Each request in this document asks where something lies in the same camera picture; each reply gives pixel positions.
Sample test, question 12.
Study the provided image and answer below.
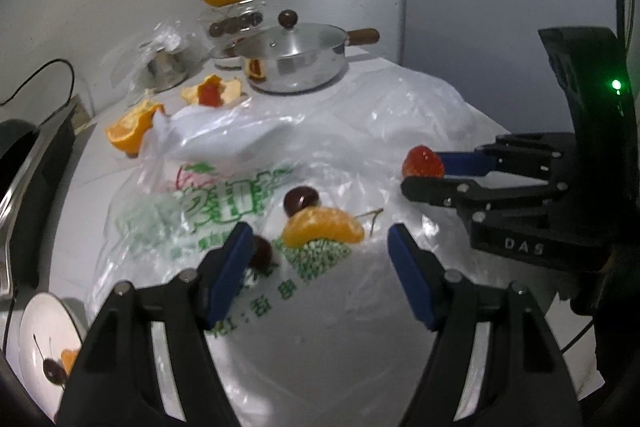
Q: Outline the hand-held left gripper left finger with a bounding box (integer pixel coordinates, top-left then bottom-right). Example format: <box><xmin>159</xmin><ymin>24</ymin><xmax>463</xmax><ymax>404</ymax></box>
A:
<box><xmin>55</xmin><ymin>222</ymin><xmax>253</xmax><ymax>427</ymax></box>

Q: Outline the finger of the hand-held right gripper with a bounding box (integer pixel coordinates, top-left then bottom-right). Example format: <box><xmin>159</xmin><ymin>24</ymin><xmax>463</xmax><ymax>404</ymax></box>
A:
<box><xmin>432</xmin><ymin>133</ymin><xmax>576</xmax><ymax>180</ymax></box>
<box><xmin>402</xmin><ymin>177</ymin><xmax>568</xmax><ymax>214</ymax></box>

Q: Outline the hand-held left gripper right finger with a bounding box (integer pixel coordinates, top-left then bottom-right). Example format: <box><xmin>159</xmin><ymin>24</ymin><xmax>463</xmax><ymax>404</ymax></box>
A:
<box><xmin>389</xmin><ymin>223</ymin><xmax>583</xmax><ymax>427</ymax></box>

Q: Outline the red strawberry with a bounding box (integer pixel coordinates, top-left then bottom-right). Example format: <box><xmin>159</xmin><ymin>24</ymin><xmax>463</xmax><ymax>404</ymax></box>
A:
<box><xmin>401</xmin><ymin>145</ymin><xmax>446</xmax><ymax>180</ymax></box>

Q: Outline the dark red cherry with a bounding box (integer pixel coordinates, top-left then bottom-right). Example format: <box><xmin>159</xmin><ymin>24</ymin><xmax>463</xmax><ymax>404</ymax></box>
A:
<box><xmin>247</xmin><ymin>234</ymin><xmax>274</xmax><ymax>270</ymax></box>
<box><xmin>31</xmin><ymin>333</ymin><xmax>67</xmax><ymax>384</ymax></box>
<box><xmin>283</xmin><ymin>187</ymin><xmax>320</xmax><ymax>218</ymax></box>

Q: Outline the large clear printed plastic bag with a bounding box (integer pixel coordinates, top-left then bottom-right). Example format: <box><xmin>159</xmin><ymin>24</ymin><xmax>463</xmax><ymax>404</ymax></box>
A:
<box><xmin>85</xmin><ymin>66</ymin><xmax>516</xmax><ymax>427</ymax></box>

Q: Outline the white plate with dark rim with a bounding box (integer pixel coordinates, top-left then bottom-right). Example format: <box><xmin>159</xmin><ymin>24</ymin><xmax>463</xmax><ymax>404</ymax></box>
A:
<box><xmin>19</xmin><ymin>293</ymin><xmax>88</xmax><ymax>423</ymax></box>

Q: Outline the cut orange half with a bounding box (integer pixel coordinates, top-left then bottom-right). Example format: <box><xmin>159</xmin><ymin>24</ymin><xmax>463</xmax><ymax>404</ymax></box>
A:
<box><xmin>105</xmin><ymin>101</ymin><xmax>166</xmax><ymax>155</ymax></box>

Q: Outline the red fruit piece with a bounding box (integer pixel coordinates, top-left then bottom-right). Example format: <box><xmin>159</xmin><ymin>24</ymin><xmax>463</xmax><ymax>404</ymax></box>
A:
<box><xmin>199</xmin><ymin>82</ymin><xmax>223</xmax><ymax>106</ymax></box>

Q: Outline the orange peel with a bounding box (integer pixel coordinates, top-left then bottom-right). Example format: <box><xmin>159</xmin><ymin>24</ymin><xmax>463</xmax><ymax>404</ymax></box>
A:
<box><xmin>180</xmin><ymin>74</ymin><xmax>248</xmax><ymax>108</ymax></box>

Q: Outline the steel cooker with brass knobs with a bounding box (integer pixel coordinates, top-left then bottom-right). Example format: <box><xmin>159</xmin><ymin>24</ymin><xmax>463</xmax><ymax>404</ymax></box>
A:
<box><xmin>0</xmin><ymin>97</ymin><xmax>86</xmax><ymax>308</ymax></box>

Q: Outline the steel pot lid wooden knob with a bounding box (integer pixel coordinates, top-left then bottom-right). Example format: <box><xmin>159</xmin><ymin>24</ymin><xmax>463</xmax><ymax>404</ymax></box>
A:
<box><xmin>234</xmin><ymin>9</ymin><xmax>349</xmax><ymax>58</ymax></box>

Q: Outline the small steel cup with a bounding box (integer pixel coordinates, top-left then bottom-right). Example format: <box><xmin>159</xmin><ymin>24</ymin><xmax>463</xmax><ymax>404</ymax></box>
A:
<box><xmin>142</xmin><ymin>47</ymin><xmax>193</xmax><ymax>90</ymax></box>

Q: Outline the small crumpled clear bag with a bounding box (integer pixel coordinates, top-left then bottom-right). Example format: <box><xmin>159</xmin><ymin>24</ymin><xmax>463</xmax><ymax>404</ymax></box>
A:
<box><xmin>102</xmin><ymin>19</ymin><xmax>213</xmax><ymax>105</ymax></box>

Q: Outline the clear jar of dried fruit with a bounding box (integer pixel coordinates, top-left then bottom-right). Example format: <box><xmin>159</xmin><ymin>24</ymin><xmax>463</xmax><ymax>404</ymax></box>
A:
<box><xmin>199</xmin><ymin>0</ymin><xmax>266</xmax><ymax>70</ymax></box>

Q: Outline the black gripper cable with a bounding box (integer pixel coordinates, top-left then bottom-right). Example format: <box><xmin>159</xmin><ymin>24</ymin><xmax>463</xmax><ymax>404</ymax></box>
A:
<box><xmin>616</xmin><ymin>0</ymin><xmax>638</xmax><ymax>108</ymax></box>

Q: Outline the small steel pot wooden handle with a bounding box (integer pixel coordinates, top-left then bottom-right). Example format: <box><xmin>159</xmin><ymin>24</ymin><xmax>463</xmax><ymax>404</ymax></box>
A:
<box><xmin>239</xmin><ymin>28</ymin><xmax>381</xmax><ymax>95</ymax></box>

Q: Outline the black wok with wooden handle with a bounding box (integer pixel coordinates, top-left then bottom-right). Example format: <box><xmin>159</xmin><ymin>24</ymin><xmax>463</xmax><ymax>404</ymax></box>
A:
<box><xmin>0</xmin><ymin>119</ymin><xmax>43</xmax><ymax>188</ymax></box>

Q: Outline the black cooker power cable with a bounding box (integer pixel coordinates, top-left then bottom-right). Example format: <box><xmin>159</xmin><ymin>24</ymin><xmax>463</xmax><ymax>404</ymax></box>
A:
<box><xmin>0</xmin><ymin>58</ymin><xmax>77</xmax><ymax>108</ymax></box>

